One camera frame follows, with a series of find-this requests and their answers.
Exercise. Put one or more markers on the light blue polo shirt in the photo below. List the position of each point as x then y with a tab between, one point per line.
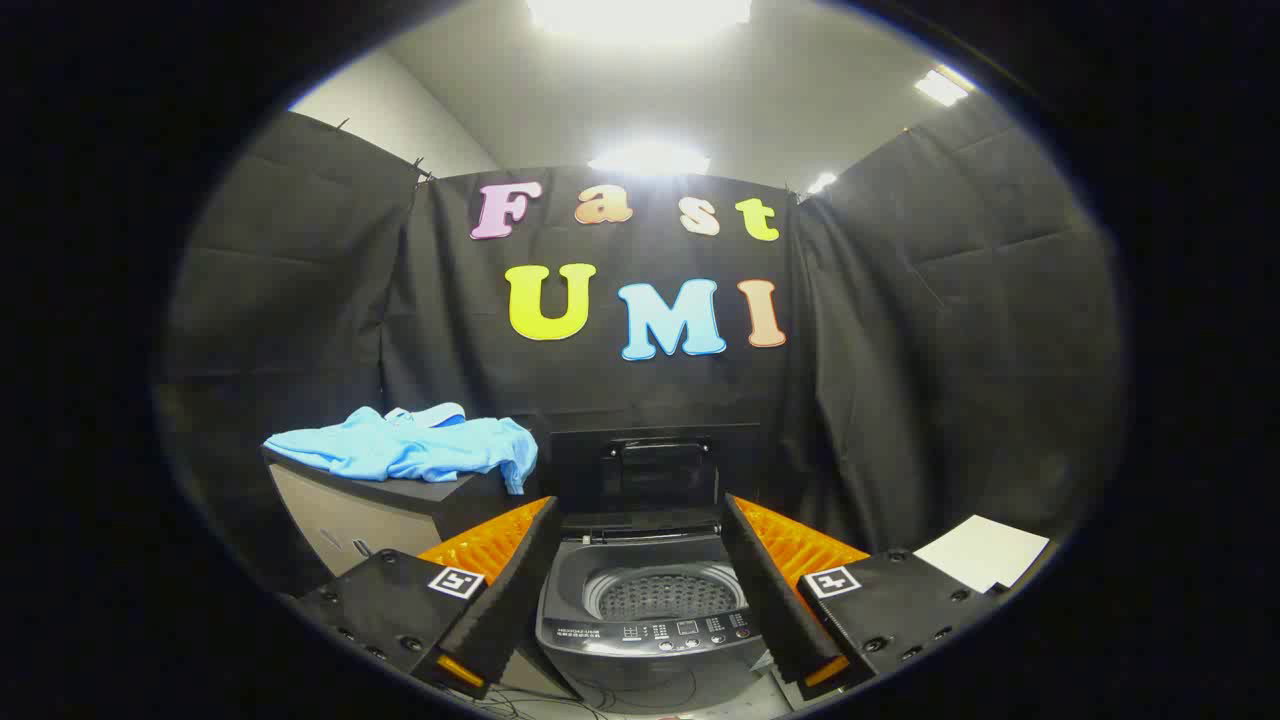
400	450

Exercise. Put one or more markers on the dark grey washing machine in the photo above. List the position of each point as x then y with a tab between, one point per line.
650	640

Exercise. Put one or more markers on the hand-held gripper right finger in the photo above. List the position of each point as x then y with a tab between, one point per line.
765	590

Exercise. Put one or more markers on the black backdrop cloth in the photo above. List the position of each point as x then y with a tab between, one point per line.
640	390

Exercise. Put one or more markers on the ceiling light panel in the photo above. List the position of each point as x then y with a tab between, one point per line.
650	158
822	182
640	15
942	87

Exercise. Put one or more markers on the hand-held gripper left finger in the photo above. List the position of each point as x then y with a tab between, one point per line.
520	590

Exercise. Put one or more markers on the grey cabinet with dark top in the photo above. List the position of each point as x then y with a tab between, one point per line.
380	515

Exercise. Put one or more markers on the white paper sheet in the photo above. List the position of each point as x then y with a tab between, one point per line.
985	552

